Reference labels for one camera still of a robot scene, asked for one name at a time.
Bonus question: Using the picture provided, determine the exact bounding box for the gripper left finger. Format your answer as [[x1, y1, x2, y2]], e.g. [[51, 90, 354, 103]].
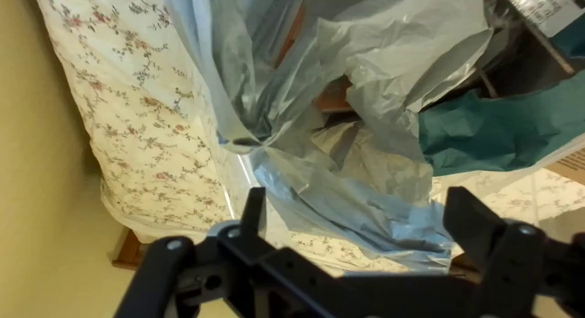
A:
[[114, 186, 336, 318]]

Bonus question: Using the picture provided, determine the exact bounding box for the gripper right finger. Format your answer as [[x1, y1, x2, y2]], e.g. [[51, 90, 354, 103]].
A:
[[442, 186, 585, 318]]

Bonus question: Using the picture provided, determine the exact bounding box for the grey plastic bag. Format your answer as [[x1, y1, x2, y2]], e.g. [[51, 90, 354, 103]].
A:
[[208, 0, 496, 266]]

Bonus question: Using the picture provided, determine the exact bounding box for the cardboard box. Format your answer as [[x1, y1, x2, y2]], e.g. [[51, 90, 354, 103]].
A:
[[545, 147, 585, 187]]

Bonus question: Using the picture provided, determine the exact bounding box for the teal crumpled paper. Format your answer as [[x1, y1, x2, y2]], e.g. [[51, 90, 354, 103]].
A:
[[418, 16, 585, 178]]

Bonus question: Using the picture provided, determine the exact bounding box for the floral tablecloth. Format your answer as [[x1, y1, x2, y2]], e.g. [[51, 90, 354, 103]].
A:
[[31, 0, 585, 276]]

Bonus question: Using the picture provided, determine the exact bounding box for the crumpled brown paper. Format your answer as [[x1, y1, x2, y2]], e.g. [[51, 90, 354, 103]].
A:
[[313, 121, 434, 205]]

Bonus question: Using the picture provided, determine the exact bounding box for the silver packet with label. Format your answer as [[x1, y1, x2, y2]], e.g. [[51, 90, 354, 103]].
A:
[[497, 0, 585, 39]]

